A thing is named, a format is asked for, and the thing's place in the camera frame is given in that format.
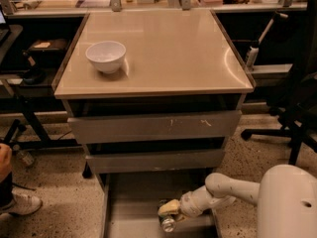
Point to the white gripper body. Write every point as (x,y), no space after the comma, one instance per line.
(187,204)

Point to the plastic bottle on floor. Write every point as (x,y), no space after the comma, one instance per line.
(24,156)

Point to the bystander hand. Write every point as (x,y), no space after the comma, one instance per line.
(5,161)

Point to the black box with label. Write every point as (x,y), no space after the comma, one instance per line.
(55,45)

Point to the grey top drawer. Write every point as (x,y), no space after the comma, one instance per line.
(151,127)

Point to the black round device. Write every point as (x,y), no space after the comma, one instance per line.
(34,74)

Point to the green soda can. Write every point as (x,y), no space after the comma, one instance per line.
(166,217)

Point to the grey open bottom drawer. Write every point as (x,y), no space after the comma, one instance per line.
(131,202)

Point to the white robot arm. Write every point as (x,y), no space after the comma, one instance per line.
(285,198)

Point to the white handled tool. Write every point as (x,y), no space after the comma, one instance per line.
(254,48)

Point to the white ceramic bowl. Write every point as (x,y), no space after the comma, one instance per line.
(106,56)

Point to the grey drawer cabinet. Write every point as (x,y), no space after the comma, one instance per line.
(176,62)

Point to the grey middle drawer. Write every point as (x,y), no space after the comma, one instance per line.
(155,162)

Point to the black office chair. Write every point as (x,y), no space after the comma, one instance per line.
(294,100)

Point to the black side desk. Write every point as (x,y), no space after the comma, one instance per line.
(19,97)

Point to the white sneaker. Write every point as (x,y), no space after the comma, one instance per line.
(22,204)

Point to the dark trouser leg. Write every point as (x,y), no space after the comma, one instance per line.
(6,194)

